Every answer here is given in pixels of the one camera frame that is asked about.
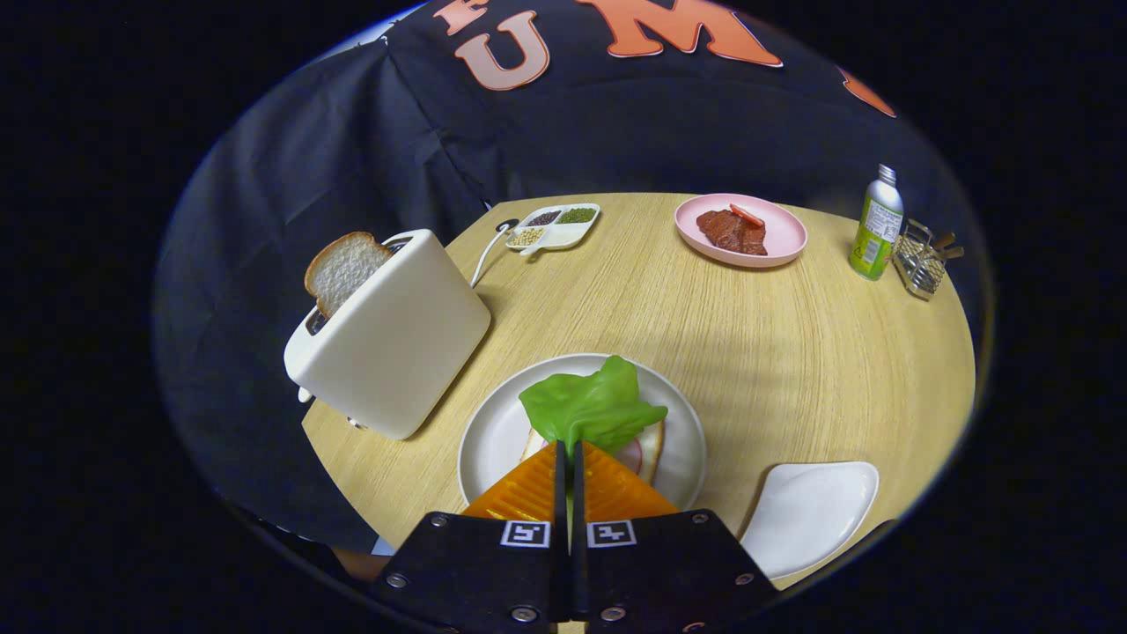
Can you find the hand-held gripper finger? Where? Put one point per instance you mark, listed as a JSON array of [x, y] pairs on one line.
[[560, 493], [578, 528]]

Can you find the green lettuce leaf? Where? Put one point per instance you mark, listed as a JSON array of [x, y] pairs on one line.
[[590, 409]]

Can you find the toasted bread slice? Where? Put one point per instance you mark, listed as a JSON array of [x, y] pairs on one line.
[[343, 269]]

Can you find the pink ham slice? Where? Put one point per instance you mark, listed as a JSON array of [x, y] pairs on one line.
[[630, 456]]

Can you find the white round plate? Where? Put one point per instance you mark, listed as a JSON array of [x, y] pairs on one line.
[[493, 431]]

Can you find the white bread slice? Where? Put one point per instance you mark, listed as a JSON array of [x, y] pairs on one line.
[[653, 440]]

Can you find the white toaster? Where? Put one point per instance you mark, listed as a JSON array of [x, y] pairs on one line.
[[396, 343]]

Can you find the small white squarish plate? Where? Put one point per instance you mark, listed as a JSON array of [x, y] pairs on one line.
[[810, 515]]

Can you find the white divided seasoning tray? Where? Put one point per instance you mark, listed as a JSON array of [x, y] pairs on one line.
[[563, 236]]

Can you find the red meat slices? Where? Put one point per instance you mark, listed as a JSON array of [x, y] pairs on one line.
[[731, 233]]

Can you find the red sausage piece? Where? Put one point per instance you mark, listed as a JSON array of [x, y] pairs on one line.
[[747, 215]]

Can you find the pink round plate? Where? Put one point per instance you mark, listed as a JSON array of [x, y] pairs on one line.
[[784, 233]]

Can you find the black backdrop cloth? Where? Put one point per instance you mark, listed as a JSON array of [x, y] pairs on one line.
[[308, 176]]

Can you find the silver bottle green label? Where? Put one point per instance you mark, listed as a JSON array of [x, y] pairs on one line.
[[876, 233]]

